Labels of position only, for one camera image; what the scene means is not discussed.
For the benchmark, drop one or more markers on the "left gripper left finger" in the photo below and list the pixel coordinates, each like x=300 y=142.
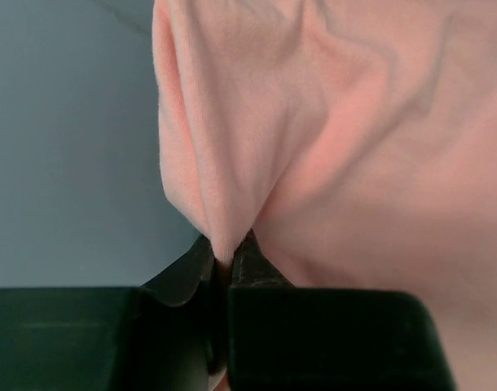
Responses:
x=152 y=337

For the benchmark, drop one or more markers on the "pink t shirt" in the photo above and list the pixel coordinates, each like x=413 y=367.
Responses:
x=356 y=139

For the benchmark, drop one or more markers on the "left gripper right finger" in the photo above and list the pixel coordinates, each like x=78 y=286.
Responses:
x=285 y=338

